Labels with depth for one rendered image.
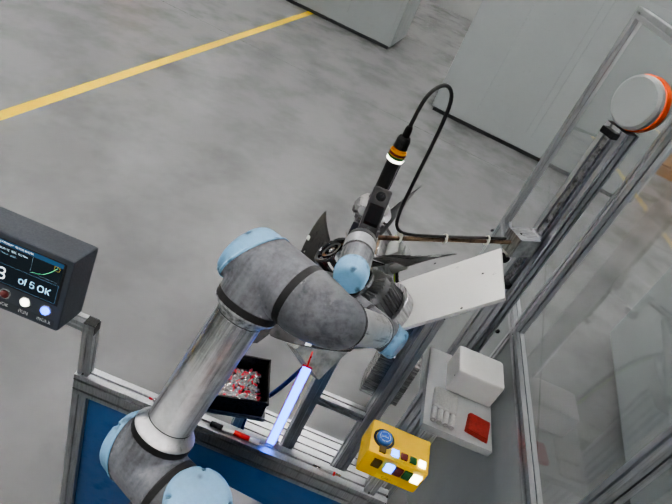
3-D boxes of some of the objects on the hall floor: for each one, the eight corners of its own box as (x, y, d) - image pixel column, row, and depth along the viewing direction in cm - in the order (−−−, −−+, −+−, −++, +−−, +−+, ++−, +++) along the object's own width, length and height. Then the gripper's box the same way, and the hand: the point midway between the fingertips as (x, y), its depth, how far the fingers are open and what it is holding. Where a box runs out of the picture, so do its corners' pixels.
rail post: (74, 520, 200) (93, 386, 155) (67, 531, 197) (85, 397, 152) (63, 516, 200) (80, 381, 155) (56, 527, 197) (72, 391, 152)
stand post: (328, 485, 245) (446, 302, 180) (323, 504, 238) (445, 319, 172) (318, 482, 245) (433, 296, 179) (314, 500, 238) (431, 314, 172)
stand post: (279, 465, 244) (354, 324, 193) (273, 483, 237) (349, 342, 185) (270, 461, 244) (342, 319, 192) (264, 479, 237) (336, 336, 185)
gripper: (331, 249, 135) (348, 208, 153) (375, 268, 135) (386, 224, 153) (343, 222, 130) (359, 182, 148) (389, 241, 131) (399, 199, 148)
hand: (376, 197), depth 148 cm, fingers closed on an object, 4 cm apart
